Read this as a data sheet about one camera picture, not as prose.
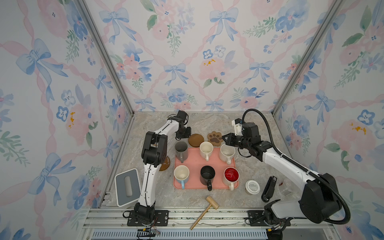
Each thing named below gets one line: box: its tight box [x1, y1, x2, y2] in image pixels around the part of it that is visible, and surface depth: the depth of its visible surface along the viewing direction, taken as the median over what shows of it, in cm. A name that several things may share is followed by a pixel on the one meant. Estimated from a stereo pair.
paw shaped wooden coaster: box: [207, 131, 224, 147], surface depth 106 cm
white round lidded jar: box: [245, 180, 261, 195], surface depth 79 cm
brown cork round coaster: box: [188, 133, 204, 148], surface depth 106 cm
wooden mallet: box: [190, 196, 219, 230], surface depth 78 cm
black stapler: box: [261, 176, 278, 203], surface depth 82 cm
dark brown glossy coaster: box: [159, 155, 171, 172], surface depth 94 cm
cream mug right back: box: [219, 144, 236, 165], surface depth 88 cm
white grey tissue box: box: [114, 168, 142, 207], surface depth 81 cm
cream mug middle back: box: [199, 141, 214, 162], surface depth 90 cm
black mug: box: [200, 165, 216, 192], surface depth 83 cm
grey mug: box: [174, 141, 189, 164], surface depth 90 cm
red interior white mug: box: [222, 167, 240, 191], surface depth 83 cm
